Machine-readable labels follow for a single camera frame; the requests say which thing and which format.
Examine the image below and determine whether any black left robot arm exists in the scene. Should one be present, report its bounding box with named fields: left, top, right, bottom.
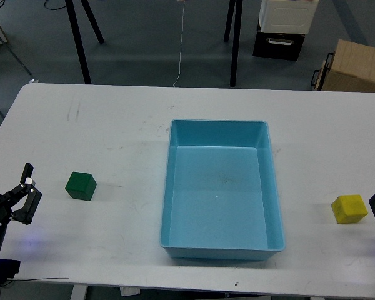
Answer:
left=0, top=162, right=42, bottom=251

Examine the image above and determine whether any green cube block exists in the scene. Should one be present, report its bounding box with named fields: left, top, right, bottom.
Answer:
left=65, top=171, right=97, bottom=201

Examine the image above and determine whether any black storage box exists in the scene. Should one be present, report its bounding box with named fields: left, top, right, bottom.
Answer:
left=252, top=28, right=306, bottom=61

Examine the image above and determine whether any black table leg left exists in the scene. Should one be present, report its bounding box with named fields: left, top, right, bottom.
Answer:
left=64, top=0, right=105, bottom=84

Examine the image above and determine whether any yellow cube block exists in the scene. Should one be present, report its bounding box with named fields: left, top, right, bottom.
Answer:
left=331, top=194, right=368, bottom=224

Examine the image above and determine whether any white hanging cable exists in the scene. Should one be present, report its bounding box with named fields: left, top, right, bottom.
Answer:
left=172, top=0, right=186, bottom=88

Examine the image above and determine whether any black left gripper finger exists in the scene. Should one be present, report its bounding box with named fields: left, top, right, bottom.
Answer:
left=20, top=162, right=35, bottom=186
left=12, top=184, right=42, bottom=225

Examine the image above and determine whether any black table leg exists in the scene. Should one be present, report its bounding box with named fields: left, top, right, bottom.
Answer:
left=64, top=0, right=105, bottom=84
left=224, top=0, right=243, bottom=87

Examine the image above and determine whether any light blue plastic bin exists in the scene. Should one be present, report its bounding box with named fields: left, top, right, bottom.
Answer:
left=160, top=119, right=286, bottom=261

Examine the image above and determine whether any black table leg right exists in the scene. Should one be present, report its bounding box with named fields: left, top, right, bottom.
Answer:
left=224, top=0, right=243, bottom=87

